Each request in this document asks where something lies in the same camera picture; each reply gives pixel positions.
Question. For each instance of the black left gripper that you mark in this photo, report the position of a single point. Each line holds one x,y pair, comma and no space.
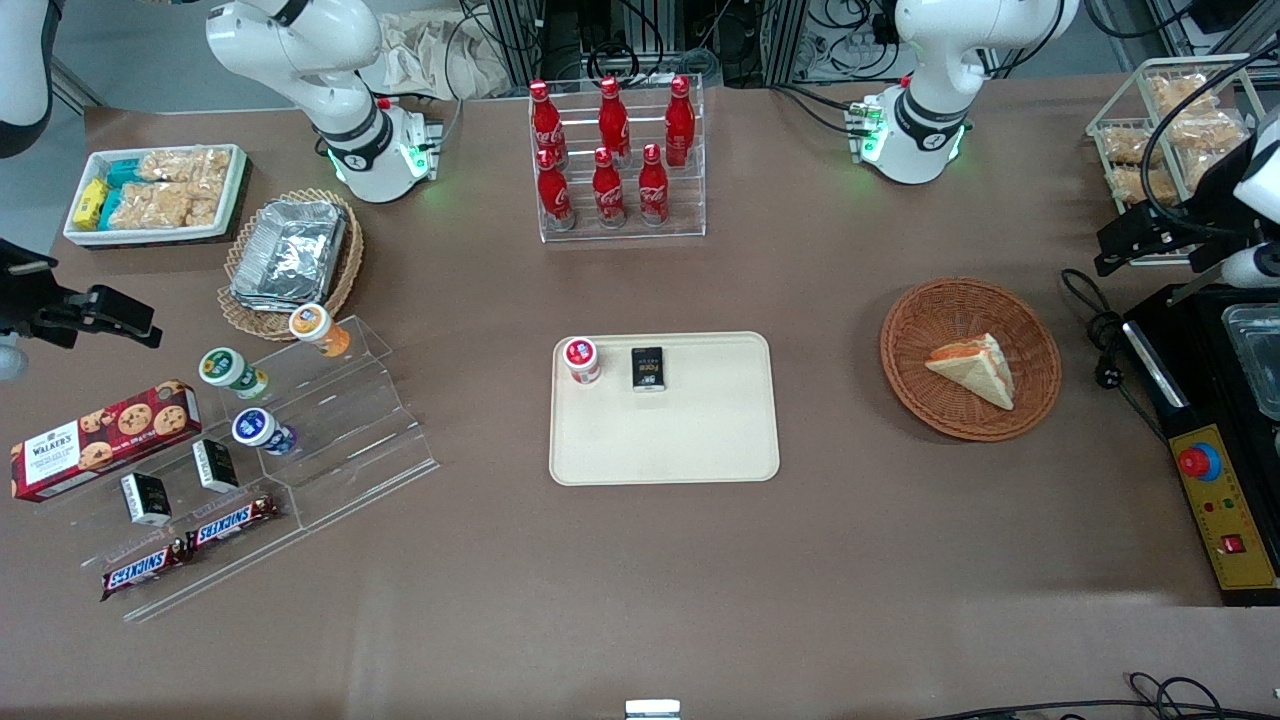
1203,203

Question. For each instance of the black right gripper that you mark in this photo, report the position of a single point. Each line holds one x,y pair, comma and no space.
22,300

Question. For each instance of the triangular sandwich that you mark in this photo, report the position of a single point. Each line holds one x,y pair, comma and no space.
975,368

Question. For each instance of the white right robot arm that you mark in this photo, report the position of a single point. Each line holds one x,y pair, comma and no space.
300,50

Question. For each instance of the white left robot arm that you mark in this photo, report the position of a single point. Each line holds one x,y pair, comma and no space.
940,60

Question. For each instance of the tan openwork wicker basket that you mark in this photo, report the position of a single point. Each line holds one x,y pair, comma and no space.
345,270

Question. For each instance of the brown round wicker basket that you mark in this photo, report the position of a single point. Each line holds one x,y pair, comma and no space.
920,380

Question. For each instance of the beige plastic tray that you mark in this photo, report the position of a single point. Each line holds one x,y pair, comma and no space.
690,440

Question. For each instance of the clear pastry packet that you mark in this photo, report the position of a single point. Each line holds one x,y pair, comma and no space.
1180,92
1125,145
1128,185
1205,132

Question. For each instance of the teal snack packet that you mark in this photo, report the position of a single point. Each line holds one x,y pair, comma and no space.
109,210
122,172

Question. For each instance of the green yoghurt cup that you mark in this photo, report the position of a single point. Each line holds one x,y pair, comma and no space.
228,370

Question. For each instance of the clear rice cracker packet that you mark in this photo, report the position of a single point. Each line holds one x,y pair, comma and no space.
160,205
185,165

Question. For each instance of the yellow snack packet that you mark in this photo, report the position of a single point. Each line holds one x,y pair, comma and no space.
90,203

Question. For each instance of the red Walkers cookie box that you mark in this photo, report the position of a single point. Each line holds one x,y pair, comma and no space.
100,440

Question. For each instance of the black machine with yellow panel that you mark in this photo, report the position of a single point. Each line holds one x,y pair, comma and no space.
1200,380

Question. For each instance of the white rectangular snack bin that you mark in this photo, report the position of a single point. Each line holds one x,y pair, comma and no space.
235,195

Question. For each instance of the clear plastic container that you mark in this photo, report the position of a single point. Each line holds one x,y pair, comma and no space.
1258,360

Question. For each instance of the small black snack box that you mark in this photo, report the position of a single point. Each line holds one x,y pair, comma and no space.
146,498
215,465
649,368

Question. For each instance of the blue yoghurt cup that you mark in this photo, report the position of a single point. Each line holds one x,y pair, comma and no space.
260,430

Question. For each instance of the stack of foil containers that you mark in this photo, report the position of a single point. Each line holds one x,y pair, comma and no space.
290,255

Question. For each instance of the orange yoghurt cup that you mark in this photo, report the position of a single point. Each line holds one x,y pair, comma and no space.
318,328

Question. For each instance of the red emergency stop button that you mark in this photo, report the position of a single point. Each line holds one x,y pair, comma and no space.
1199,462

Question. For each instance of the Snickers chocolate bar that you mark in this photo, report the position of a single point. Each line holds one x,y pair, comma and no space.
232,522
145,568

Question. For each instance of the clear acrylic stepped stand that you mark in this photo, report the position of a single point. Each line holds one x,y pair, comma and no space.
350,430

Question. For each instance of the beige cloth bag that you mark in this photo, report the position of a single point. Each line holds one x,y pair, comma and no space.
430,55

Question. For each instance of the red cola bottle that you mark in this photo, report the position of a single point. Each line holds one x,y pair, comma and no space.
555,195
653,190
680,125
608,195
613,120
546,120

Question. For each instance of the red lid yoghurt cup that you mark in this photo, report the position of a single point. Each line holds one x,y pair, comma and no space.
581,360

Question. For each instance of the clear acrylic bottle rack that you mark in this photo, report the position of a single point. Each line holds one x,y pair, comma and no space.
625,232

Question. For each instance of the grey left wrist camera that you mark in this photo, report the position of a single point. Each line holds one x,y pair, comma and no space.
1255,267

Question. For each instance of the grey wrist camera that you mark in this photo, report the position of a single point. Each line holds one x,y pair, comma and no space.
1255,267
10,360

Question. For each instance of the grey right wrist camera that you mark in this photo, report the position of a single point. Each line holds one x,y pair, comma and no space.
10,360

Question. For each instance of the aluminium frame rack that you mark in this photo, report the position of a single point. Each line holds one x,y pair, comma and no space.
650,35

